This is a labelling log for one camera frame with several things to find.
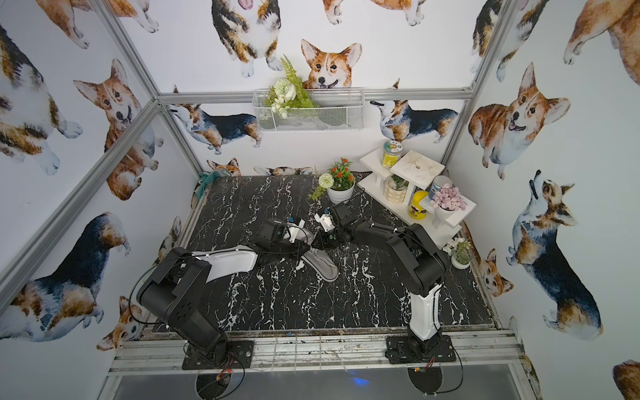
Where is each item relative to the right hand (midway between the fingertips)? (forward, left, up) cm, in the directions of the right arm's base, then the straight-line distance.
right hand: (319, 235), depth 93 cm
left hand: (-1, +4, -1) cm, 4 cm away
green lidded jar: (+28, -29, +15) cm, 43 cm away
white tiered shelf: (+18, -38, +14) cm, 44 cm away
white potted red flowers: (+20, -8, -2) cm, 22 cm away
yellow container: (+11, -38, 0) cm, 39 cm away
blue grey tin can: (+11, -42, +16) cm, 46 cm away
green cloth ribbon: (+36, +57, -5) cm, 68 cm away
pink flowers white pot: (+2, -42, +17) cm, 46 cm away
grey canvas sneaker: (-9, -1, -4) cm, 10 cm away
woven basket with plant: (+24, -32, -2) cm, 40 cm away
